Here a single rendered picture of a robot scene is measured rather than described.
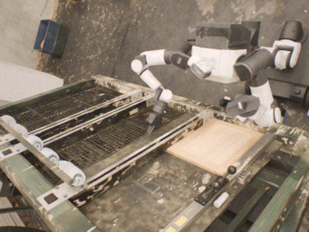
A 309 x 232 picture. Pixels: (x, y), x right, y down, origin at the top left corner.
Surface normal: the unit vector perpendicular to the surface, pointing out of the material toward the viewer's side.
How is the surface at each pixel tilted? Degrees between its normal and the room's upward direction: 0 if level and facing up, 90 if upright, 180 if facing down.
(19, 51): 90
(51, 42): 90
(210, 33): 23
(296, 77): 0
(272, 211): 60
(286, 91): 0
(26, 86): 90
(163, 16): 0
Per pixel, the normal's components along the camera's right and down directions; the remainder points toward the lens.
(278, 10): -0.64, -0.14
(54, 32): 0.73, 0.22
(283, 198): -0.07, -0.90
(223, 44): -0.70, 0.24
